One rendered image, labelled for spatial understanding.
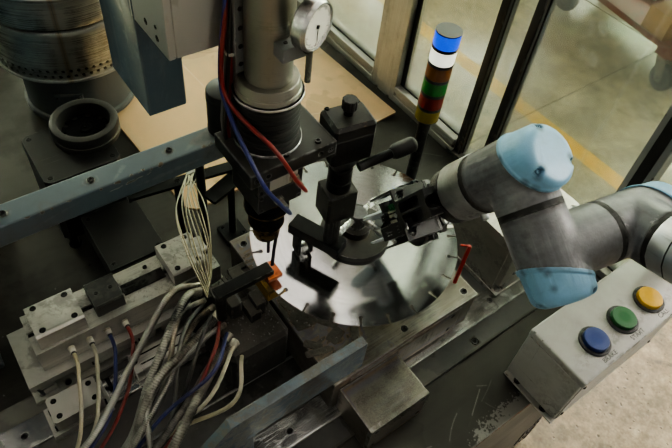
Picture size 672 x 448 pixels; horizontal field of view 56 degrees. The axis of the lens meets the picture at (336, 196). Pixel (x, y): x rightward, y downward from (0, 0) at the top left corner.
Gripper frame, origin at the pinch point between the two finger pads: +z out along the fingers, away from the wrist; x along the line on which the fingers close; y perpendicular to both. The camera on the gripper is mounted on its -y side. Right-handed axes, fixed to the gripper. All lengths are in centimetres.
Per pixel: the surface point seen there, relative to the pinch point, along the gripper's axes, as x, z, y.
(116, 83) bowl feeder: -50, 51, 17
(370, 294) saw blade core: 8.8, 0.6, 5.9
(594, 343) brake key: 26.9, -11.2, -21.8
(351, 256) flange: 2.5, 3.0, 5.3
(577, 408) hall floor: 64, 59, -88
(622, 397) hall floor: 66, 55, -103
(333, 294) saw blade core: 7.0, 2.7, 10.6
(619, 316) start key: 25.1, -11.7, -29.0
